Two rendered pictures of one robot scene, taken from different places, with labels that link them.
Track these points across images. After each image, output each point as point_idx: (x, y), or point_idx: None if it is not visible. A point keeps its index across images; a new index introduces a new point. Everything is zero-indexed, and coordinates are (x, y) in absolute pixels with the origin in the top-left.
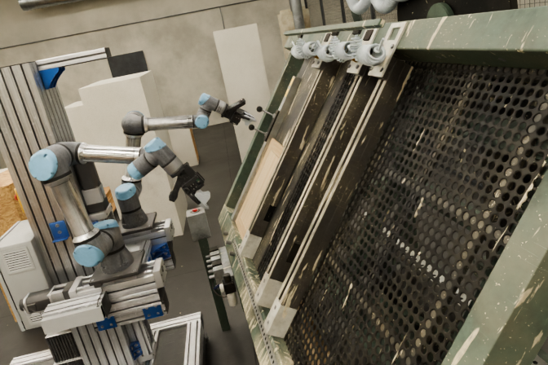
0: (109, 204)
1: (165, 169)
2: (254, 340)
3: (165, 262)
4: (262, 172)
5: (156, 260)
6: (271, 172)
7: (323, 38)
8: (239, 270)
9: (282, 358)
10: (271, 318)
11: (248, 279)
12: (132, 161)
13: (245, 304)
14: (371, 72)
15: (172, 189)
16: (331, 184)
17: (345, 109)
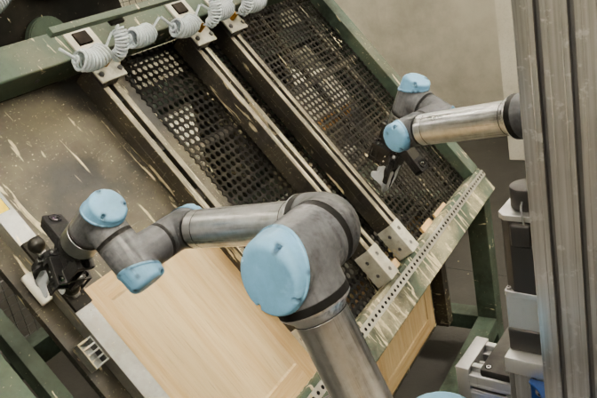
0: (510, 347)
1: None
2: (423, 288)
3: None
4: (156, 337)
5: (468, 362)
6: (185, 287)
7: (60, 46)
8: None
9: (425, 234)
10: (407, 235)
11: (368, 317)
12: (449, 108)
13: (394, 321)
14: (234, 28)
15: (415, 158)
16: (305, 121)
17: (231, 77)
